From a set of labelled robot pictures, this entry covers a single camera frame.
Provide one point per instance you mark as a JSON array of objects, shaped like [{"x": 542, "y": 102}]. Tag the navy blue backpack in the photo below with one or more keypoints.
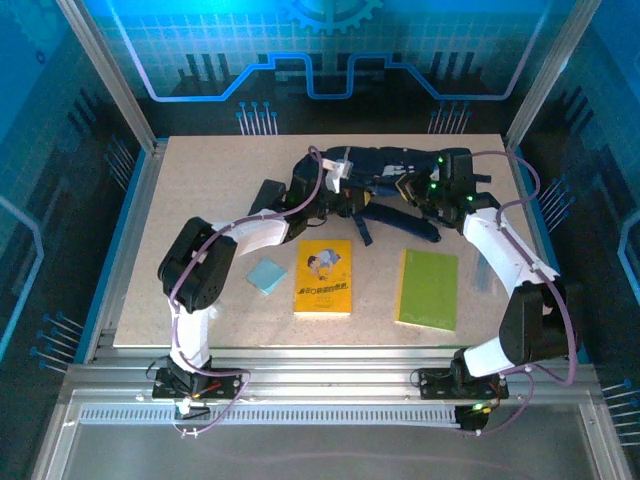
[{"x": 390, "y": 160}]

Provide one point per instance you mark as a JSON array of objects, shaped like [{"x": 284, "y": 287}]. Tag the light blue sticky note pad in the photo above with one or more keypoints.
[{"x": 266, "y": 276}]

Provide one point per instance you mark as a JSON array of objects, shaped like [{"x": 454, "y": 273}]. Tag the clear plastic pencil case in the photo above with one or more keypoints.
[{"x": 480, "y": 280}]

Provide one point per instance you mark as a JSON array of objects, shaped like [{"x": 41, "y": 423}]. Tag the yellow cover book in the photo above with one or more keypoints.
[{"x": 322, "y": 295}]

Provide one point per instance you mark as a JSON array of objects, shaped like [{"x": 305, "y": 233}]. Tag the green cover book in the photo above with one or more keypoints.
[{"x": 430, "y": 290}]

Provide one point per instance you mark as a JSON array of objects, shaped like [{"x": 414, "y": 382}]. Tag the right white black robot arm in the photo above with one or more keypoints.
[{"x": 495, "y": 250}]

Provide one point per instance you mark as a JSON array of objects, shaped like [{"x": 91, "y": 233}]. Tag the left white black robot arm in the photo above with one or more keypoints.
[{"x": 260, "y": 232}]

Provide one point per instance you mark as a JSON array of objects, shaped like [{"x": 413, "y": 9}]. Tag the black controller box with lights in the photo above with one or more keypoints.
[{"x": 470, "y": 420}]

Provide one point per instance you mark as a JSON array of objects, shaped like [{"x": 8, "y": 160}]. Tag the metal front tray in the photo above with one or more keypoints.
[{"x": 320, "y": 450}]

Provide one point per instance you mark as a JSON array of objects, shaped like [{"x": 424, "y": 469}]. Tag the aluminium front rail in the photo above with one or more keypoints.
[{"x": 330, "y": 372}]

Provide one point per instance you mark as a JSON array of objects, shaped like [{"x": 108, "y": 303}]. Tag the right aluminium frame post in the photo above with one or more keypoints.
[{"x": 550, "y": 75}]

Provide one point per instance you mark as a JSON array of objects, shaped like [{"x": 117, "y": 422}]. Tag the aluminium frame post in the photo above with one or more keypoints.
[
  {"x": 550, "y": 75},
  {"x": 119, "y": 85}
]

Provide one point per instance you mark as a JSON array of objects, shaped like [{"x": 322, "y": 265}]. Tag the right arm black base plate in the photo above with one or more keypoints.
[{"x": 435, "y": 384}]

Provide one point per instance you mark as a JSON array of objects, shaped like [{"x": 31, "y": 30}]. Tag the aluminium side rail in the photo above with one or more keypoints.
[{"x": 126, "y": 250}]

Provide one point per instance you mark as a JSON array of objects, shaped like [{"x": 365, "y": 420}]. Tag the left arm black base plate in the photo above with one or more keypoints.
[{"x": 230, "y": 385}]

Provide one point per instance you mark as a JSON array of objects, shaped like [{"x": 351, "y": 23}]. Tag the left aluminium frame post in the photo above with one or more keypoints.
[{"x": 119, "y": 85}]

